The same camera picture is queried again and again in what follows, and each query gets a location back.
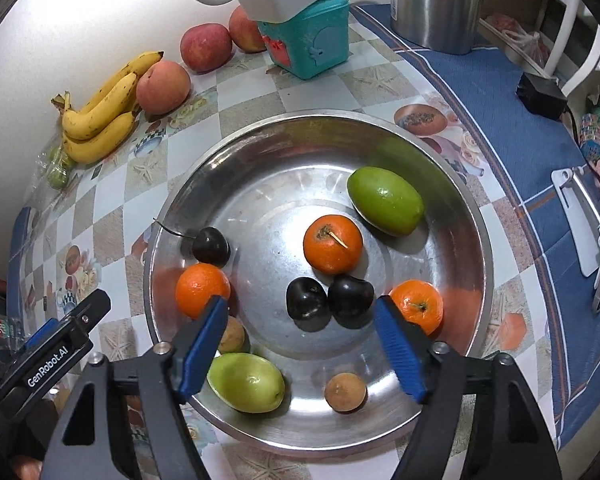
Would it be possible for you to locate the small brown longan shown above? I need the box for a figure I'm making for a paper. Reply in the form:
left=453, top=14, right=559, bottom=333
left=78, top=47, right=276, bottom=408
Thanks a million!
left=217, top=316, right=246, bottom=354
left=324, top=372, right=367, bottom=414

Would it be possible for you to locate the round green jujube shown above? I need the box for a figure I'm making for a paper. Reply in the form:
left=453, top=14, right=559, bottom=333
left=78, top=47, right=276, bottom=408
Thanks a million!
left=207, top=352, right=286, bottom=414

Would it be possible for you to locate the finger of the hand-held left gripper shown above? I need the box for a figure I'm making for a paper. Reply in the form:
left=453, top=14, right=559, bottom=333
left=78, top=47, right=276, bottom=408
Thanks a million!
left=61, top=288, right=112, bottom=334
left=22, top=317, right=76, bottom=354

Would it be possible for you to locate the white wooden rack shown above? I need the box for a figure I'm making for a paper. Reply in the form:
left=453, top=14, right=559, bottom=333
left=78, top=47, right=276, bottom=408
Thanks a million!
left=480, top=0, right=600, bottom=96

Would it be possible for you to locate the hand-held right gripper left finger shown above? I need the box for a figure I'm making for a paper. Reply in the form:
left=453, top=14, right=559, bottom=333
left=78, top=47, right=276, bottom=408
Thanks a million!
left=39, top=295, right=229, bottom=480

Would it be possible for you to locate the small orange tangerine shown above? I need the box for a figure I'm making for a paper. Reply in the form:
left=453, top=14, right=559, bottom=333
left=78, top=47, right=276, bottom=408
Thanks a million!
left=175, top=263, right=231, bottom=320
left=389, top=280, right=444, bottom=336
left=303, top=214, right=364, bottom=276

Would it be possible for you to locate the clear bag of green fruits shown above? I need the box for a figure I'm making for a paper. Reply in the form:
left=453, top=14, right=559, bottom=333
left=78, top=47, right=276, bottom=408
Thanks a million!
left=35, top=142, right=78, bottom=191

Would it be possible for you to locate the long green jujube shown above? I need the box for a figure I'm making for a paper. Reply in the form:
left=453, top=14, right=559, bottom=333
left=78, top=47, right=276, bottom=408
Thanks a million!
left=346, top=166, right=425, bottom=237

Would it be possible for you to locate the colourful floral packet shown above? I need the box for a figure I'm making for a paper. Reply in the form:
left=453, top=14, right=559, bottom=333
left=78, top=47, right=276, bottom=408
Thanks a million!
left=577, top=105, right=600, bottom=176

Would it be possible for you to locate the black power adapter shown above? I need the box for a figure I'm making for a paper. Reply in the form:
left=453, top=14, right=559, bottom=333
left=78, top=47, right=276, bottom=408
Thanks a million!
left=516, top=72, right=568, bottom=120

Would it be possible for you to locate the teal plastic box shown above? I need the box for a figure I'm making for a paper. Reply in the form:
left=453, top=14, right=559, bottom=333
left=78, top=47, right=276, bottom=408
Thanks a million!
left=257, top=0, right=351, bottom=81

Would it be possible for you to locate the round stainless steel plate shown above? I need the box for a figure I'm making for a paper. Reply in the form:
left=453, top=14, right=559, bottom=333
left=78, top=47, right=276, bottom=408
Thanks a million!
left=143, top=109, right=495, bottom=458

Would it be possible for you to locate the clear glass with round logo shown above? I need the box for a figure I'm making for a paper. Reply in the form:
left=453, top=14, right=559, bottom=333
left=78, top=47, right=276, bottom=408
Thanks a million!
left=0, top=310, right=28, bottom=356

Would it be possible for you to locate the dark cherry with stem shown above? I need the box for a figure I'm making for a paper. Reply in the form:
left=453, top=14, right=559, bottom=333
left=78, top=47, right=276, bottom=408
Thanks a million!
left=155, top=217, right=230, bottom=267

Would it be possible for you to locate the yellow banana bunch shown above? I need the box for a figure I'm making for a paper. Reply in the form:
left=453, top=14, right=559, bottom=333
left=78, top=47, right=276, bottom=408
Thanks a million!
left=51, top=51, right=165, bottom=164

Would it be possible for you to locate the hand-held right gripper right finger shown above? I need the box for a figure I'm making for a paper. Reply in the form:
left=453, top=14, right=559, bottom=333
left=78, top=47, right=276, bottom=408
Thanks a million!
left=372, top=295, right=563, bottom=480

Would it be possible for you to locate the pale red apple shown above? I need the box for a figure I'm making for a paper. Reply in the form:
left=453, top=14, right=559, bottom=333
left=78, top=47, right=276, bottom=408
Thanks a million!
left=136, top=60, right=192, bottom=116

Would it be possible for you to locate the white phone stand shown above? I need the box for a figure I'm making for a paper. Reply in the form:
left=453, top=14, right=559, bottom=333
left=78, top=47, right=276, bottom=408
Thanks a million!
left=551, top=165, right=600, bottom=277

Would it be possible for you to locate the stainless steel thermos jug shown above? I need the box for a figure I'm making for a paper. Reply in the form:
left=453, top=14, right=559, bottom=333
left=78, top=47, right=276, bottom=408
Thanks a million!
left=390, top=0, right=488, bottom=55

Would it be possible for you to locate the clear plastic bag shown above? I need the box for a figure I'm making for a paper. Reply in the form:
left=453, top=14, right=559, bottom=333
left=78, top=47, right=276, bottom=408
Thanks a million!
left=485, top=12, right=551, bottom=68

